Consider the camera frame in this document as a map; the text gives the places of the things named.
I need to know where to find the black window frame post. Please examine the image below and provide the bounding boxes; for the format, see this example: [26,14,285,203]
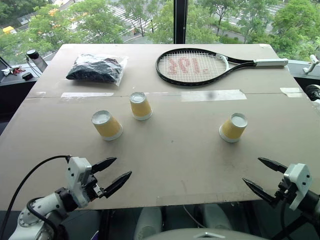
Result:
[173,0,189,45]

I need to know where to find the white window handle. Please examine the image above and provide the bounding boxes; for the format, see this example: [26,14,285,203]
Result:
[302,54,319,75]

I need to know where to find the black side desk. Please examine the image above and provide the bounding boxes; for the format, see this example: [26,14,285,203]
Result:
[0,56,55,121]

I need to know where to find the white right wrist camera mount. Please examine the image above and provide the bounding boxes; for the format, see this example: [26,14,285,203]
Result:
[283,163,313,211]

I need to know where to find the black tennis racket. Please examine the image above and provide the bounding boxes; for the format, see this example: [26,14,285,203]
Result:
[155,48,289,88]

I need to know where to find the yellow paper cup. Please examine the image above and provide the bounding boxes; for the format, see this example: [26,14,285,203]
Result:
[91,110,124,142]
[218,112,249,144]
[129,91,153,121]

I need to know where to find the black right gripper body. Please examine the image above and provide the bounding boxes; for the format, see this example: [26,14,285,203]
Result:
[273,178,298,206]

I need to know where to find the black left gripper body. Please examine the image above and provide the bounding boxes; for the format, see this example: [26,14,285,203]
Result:
[84,170,105,202]

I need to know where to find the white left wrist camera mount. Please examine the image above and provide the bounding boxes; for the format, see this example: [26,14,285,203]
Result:
[64,156,93,208]

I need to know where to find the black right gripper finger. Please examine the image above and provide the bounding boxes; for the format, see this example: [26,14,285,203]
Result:
[257,157,289,174]
[241,177,277,205]

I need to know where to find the plastic bag of dark items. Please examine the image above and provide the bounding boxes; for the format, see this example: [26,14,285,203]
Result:
[65,52,130,88]

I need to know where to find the grey robot torso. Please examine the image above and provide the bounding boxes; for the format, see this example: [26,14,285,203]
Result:
[142,231,270,240]

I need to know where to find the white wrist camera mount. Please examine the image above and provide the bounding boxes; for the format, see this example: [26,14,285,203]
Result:
[64,156,93,208]
[283,163,313,211]

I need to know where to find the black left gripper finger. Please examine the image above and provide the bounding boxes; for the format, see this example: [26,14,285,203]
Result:
[90,156,118,174]
[102,171,133,199]

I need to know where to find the black and white clamp device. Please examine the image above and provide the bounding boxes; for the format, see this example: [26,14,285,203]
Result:
[305,84,320,109]

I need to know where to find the red and white small clutter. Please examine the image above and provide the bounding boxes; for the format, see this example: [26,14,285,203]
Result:
[0,65,24,77]

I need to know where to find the black round device on stand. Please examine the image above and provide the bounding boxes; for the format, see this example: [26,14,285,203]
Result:
[25,49,48,76]

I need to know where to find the clear tape strip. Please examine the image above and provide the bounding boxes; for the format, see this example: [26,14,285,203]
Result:
[60,91,115,99]
[179,89,247,103]
[279,87,304,98]

